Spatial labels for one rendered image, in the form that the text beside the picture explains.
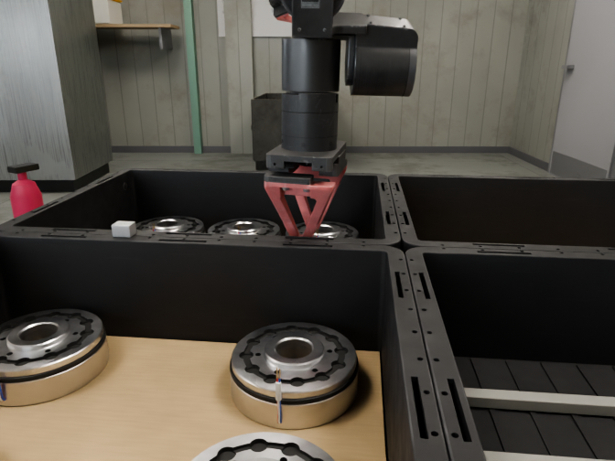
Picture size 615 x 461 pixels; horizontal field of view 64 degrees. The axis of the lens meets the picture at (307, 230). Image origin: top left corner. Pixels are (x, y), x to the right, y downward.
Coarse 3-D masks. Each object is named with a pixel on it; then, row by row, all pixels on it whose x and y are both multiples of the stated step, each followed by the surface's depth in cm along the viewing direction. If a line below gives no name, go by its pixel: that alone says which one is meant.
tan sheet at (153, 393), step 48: (96, 384) 41; (144, 384) 41; (192, 384) 41; (0, 432) 36; (48, 432) 36; (96, 432) 36; (144, 432) 36; (192, 432) 36; (240, 432) 36; (288, 432) 36; (336, 432) 36
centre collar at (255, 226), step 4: (240, 220) 71; (244, 220) 71; (248, 220) 71; (252, 220) 71; (228, 224) 70; (232, 224) 70; (236, 224) 70; (240, 224) 71; (244, 224) 71; (248, 224) 71; (252, 224) 70; (256, 224) 70; (260, 224) 70; (228, 228) 68; (232, 228) 68; (252, 228) 68; (256, 228) 68; (260, 228) 69; (232, 232) 67; (236, 232) 67; (244, 232) 67; (248, 232) 67; (252, 232) 68
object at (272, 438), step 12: (216, 444) 30; (228, 444) 30; (240, 444) 30; (252, 444) 31; (264, 444) 31; (276, 444) 31; (288, 444) 31; (300, 444) 30; (312, 444) 30; (204, 456) 29; (216, 456) 30; (228, 456) 30; (240, 456) 29; (252, 456) 29; (264, 456) 29; (276, 456) 29; (288, 456) 29; (300, 456) 30; (312, 456) 29; (324, 456) 29
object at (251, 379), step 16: (256, 336) 42; (272, 336) 42; (320, 336) 42; (336, 336) 42; (240, 352) 40; (256, 352) 40; (336, 352) 41; (352, 352) 40; (240, 368) 38; (256, 368) 38; (272, 368) 38; (320, 368) 38; (336, 368) 39; (352, 368) 38; (256, 384) 36; (272, 384) 36; (288, 384) 36; (304, 384) 36; (320, 384) 36; (336, 384) 36
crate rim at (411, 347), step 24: (0, 240) 46; (24, 240) 46; (48, 240) 46; (72, 240) 46; (96, 240) 45; (120, 240) 45; (144, 240) 45; (168, 240) 45; (192, 240) 45; (216, 240) 45; (240, 240) 45; (408, 288) 36; (408, 312) 32; (408, 336) 29; (408, 360) 27; (408, 384) 25; (432, 384) 25; (408, 408) 23; (432, 408) 23; (408, 432) 22; (432, 432) 22; (432, 456) 20
